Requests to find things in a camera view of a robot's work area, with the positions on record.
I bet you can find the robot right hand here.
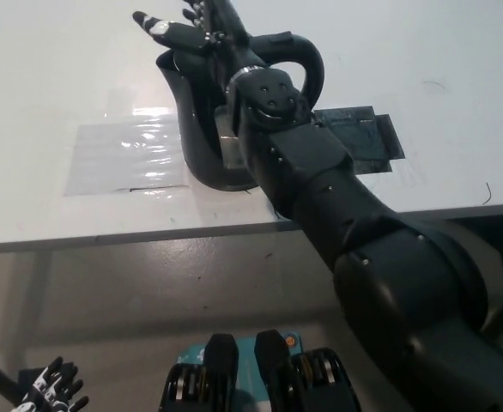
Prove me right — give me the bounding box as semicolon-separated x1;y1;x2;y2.
133;0;264;82

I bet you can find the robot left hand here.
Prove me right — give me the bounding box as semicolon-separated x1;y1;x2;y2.
17;355;90;412

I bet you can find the black electric kettle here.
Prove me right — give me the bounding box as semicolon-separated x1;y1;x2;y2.
155;31;325;193

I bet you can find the black floor tape patch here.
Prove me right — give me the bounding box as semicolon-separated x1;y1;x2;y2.
17;364;81;404

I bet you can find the clear plastic sheet patch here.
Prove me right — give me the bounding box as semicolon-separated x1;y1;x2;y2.
64;107;191;197

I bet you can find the black tape patch on table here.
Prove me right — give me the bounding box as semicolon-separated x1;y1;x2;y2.
313;105;406;175

